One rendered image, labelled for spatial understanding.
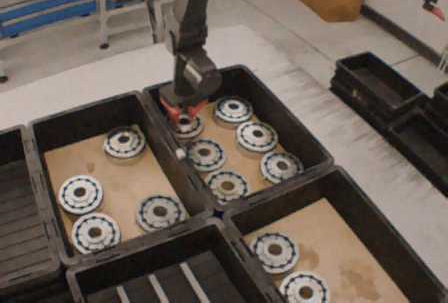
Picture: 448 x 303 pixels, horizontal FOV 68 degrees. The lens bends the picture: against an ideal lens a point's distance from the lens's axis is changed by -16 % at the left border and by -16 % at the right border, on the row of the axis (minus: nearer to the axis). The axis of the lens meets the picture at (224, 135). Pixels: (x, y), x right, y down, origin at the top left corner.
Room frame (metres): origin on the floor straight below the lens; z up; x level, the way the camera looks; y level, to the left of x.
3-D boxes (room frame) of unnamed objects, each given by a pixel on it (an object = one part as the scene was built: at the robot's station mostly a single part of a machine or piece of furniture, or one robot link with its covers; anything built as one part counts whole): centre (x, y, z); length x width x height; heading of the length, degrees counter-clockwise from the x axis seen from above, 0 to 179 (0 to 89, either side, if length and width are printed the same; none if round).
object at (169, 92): (0.71, 0.10, 0.98); 0.10 x 0.07 x 0.07; 132
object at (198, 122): (0.71, 0.10, 0.86); 0.10 x 0.10 x 0.01
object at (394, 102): (1.53, -0.72, 0.37); 0.40 x 0.30 x 0.45; 39
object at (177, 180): (0.48, 0.23, 0.87); 0.40 x 0.30 x 0.11; 35
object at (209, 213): (0.48, 0.23, 0.92); 0.40 x 0.30 x 0.02; 35
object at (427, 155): (1.22, -0.98, 0.31); 0.40 x 0.30 x 0.34; 39
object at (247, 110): (0.79, -0.01, 0.86); 0.10 x 0.10 x 0.01
